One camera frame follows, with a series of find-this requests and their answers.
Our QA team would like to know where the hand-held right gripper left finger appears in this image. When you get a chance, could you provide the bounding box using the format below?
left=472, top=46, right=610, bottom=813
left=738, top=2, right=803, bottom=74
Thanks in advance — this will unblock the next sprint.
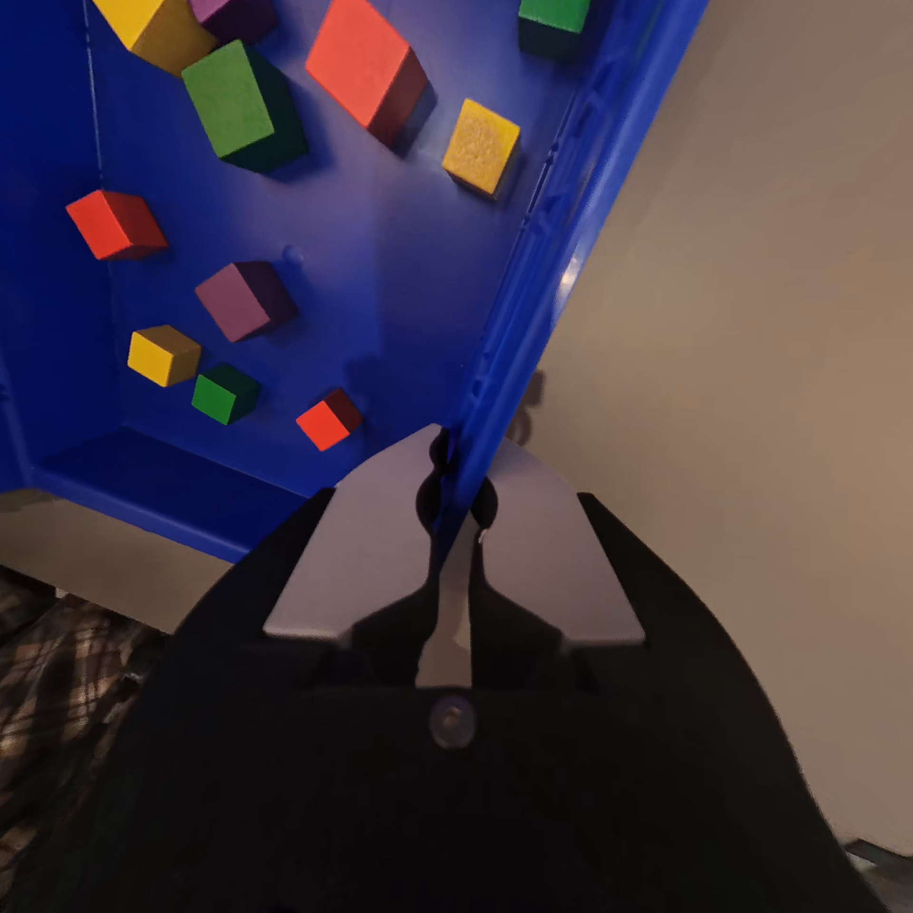
left=262, top=422, right=447, bottom=646

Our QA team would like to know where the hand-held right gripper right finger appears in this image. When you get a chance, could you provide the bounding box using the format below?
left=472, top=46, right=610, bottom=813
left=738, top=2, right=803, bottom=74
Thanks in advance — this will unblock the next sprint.
left=467, top=437, right=648, bottom=650

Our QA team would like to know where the blue plastic bin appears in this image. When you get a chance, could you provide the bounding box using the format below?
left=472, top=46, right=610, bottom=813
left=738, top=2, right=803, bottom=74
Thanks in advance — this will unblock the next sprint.
left=0, top=0, right=713, bottom=564

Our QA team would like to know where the red cube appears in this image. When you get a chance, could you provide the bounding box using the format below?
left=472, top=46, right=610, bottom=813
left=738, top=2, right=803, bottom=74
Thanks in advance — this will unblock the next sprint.
left=304, top=0, right=430, bottom=151
left=64, top=189, right=170, bottom=262
left=294, top=387, right=365, bottom=452

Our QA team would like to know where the person's plaid shirt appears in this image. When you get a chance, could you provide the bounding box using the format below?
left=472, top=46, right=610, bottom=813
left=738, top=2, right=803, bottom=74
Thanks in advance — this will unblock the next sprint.
left=0, top=571, right=172, bottom=857

